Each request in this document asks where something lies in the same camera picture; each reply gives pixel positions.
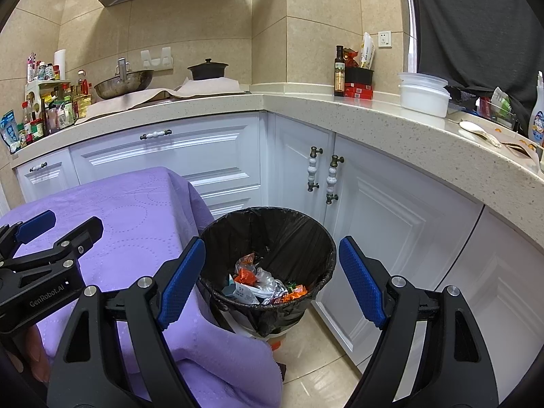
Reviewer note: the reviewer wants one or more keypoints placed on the silver foil wrapper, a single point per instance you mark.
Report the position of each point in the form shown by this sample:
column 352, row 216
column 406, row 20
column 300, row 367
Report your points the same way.
column 274, row 295

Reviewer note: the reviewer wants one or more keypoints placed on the dark olive oil bottle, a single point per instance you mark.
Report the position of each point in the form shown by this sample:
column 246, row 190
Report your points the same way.
column 339, row 76

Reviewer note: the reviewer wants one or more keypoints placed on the white paper towel roll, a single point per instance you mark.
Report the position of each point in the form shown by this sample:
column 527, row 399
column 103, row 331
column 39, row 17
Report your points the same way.
column 60, row 61

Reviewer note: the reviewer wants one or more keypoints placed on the white and yellow packet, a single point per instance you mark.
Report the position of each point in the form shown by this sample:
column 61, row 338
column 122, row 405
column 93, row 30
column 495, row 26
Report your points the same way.
column 368, row 51

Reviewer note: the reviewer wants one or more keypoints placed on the clear plastic wrap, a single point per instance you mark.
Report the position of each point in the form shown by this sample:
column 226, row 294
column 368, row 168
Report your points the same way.
column 264, row 278

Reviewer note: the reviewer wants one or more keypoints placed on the blue and white sachet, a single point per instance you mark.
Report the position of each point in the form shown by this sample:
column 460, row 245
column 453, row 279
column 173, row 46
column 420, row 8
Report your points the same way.
column 244, row 293

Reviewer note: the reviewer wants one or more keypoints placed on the blue snack bag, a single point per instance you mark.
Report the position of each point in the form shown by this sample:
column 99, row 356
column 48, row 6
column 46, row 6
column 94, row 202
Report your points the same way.
column 9, row 129

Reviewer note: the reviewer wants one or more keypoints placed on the red box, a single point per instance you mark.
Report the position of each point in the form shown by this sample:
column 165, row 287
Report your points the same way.
column 358, row 91

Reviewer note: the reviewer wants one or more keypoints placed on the white detergent bottle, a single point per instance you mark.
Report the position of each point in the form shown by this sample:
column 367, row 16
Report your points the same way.
column 537, row 119

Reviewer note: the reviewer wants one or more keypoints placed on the yellow cooking oil jug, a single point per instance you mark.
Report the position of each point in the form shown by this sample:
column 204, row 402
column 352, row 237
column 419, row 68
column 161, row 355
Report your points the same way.
column 83, row 104

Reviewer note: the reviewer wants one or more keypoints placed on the purple tablecloth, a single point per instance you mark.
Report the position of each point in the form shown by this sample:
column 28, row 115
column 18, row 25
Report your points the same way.
column 140, row 221

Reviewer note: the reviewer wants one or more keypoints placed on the cluster of condiment bottles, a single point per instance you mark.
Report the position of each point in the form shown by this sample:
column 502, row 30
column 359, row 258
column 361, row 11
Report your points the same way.
column 36, row 127

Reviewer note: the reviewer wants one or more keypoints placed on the white spice rack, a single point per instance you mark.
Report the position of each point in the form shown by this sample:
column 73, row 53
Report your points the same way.
column 32, row 93

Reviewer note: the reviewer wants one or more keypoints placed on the trash bin with black liner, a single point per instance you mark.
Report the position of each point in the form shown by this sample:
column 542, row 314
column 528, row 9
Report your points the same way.
column 289, row 238

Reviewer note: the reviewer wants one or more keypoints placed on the black pot with lid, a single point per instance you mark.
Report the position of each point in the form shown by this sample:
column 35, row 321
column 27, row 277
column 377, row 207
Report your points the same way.
column 207, row 71

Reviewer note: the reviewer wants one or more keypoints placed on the deep white plastic tub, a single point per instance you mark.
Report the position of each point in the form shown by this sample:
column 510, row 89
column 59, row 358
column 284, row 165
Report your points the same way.
column 425, row 102

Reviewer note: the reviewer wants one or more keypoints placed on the metal wok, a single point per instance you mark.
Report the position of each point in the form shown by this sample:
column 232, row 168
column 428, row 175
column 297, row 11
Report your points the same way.
column 123, row 85

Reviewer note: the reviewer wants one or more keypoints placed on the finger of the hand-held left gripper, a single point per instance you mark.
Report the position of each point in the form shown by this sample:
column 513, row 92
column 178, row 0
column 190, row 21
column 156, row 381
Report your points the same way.
column 36, row 223
column 85, row 231

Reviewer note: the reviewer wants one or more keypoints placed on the red snack packet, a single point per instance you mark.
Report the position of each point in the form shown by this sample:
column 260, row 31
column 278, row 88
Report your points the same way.
column 351, row 56

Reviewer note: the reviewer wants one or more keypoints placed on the person's left hand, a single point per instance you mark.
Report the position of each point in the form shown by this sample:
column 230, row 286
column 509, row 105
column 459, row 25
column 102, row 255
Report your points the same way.
column 34, row 352

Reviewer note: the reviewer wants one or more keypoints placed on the beige stove cover cloth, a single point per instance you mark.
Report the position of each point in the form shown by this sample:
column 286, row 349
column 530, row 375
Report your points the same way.
column 140, row 97

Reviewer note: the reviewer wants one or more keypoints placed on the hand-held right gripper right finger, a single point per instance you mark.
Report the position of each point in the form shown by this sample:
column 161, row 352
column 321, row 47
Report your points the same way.
column 361, row 282

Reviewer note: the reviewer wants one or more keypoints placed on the white rice spoon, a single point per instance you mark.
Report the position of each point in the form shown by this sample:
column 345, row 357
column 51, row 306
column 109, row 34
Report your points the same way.
column 469, row 126

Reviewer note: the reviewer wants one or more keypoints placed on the clear box of packets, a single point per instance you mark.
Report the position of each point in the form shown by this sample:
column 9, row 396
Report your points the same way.
column 499, row 104

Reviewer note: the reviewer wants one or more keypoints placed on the white wall hooks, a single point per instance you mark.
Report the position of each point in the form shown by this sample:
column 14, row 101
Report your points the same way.
column 165, row 59

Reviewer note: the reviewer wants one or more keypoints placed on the clear bag with orange print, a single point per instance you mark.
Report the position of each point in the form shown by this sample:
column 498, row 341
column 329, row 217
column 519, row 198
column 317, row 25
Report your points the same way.
column 247, row 260

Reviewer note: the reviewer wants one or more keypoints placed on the shallow white plastic tub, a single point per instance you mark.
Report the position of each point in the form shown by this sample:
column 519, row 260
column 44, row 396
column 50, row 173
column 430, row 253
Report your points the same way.
column 420, row 80

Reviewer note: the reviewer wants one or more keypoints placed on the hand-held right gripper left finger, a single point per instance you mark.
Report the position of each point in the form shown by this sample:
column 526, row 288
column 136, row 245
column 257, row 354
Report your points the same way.
column 182, row 282

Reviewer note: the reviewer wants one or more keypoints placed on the black holder box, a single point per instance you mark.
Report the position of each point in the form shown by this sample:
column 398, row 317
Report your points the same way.
column 359, row 76

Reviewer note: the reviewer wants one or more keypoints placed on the dark grey cloth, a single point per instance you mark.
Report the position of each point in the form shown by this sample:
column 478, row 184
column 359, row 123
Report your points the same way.
column 476, row 29

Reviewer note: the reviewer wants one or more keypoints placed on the white wall socket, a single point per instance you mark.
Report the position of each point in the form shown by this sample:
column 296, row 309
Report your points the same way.
column 385, row 38

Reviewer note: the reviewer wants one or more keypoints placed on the white kitchen cabinet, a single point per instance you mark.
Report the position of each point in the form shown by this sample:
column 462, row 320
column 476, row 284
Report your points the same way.
column 212, row 144

